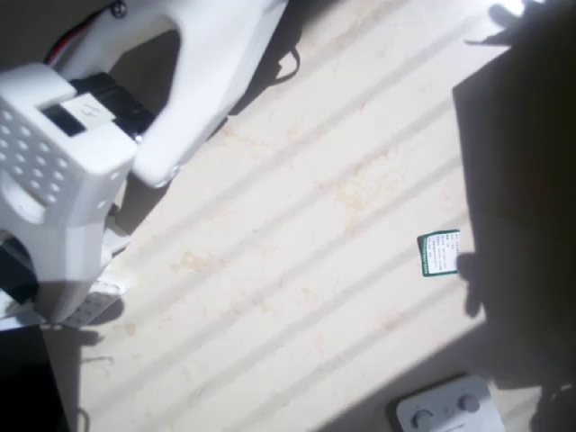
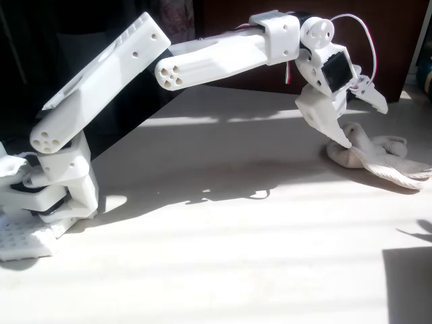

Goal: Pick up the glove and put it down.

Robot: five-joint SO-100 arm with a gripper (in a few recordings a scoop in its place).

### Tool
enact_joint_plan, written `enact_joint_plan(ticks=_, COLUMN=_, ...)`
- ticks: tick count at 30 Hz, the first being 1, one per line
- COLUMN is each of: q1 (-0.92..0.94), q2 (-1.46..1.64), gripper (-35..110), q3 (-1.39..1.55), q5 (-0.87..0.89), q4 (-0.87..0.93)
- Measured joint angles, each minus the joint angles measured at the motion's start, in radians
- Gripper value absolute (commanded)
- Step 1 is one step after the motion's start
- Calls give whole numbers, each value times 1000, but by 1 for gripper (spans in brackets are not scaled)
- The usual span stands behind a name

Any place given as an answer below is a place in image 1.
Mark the green bordered label card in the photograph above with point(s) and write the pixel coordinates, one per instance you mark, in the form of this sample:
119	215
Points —
440	254

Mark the white device with knobs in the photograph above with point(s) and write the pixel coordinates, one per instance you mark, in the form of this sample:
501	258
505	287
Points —
445	405

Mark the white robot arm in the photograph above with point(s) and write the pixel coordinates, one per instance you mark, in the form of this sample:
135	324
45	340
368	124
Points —
216	67

